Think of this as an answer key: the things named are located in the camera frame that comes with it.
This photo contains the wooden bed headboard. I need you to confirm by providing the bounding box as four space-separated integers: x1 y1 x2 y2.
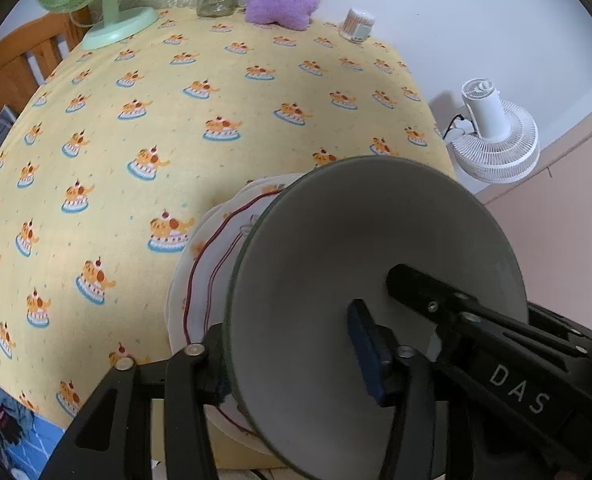
0 10 94 118

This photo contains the white electric fan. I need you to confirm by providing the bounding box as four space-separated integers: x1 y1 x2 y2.
451 78 541 184

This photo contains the black fan cable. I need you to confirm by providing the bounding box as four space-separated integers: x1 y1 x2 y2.
440 114 477 138

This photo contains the white plate with red trim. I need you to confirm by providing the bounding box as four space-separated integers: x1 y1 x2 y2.
181 180 307 441

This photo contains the scalloped yellow floral plate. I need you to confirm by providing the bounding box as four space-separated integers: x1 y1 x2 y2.
165 172 307 457

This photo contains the blue plaid bed sheet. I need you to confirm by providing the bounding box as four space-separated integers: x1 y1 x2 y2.
6 412 76 480

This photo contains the beige floral ceramic bowl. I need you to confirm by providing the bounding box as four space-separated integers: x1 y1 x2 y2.
228 156 531 480

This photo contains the cotton swab container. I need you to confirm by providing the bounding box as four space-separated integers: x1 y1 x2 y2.
338 7 375 43

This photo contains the green desk fan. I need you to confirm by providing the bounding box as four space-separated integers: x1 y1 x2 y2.
30 0 159 51

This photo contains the yellow printed tablecloth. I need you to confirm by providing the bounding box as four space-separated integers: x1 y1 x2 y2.
0 6 457 468

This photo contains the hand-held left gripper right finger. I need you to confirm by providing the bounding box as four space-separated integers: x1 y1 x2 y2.
347 298 449 480

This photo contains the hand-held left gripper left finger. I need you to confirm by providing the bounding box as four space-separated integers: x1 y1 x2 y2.
40 322 237 480

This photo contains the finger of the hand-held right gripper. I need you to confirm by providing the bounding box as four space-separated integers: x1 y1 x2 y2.
386 263 507 343

